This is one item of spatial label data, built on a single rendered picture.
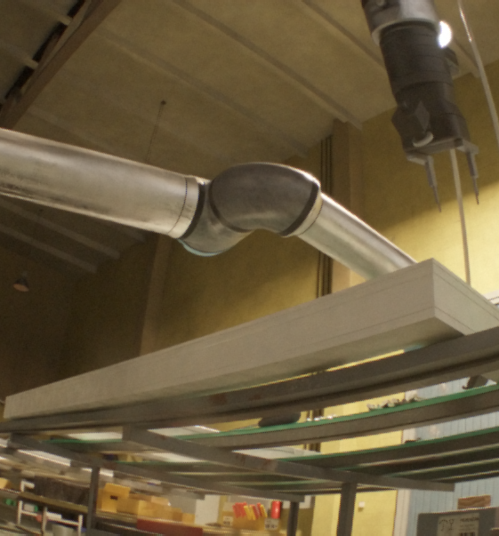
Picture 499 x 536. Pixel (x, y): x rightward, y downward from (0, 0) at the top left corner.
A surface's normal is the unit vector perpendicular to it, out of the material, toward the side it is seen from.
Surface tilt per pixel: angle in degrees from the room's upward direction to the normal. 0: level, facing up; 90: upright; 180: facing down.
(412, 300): 90
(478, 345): 90
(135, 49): 90
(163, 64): 90
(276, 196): 120
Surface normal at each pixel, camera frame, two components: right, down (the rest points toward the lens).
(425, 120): 0.69, -0.13
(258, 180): -0.18, -0.27
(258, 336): -0.76, -0.34
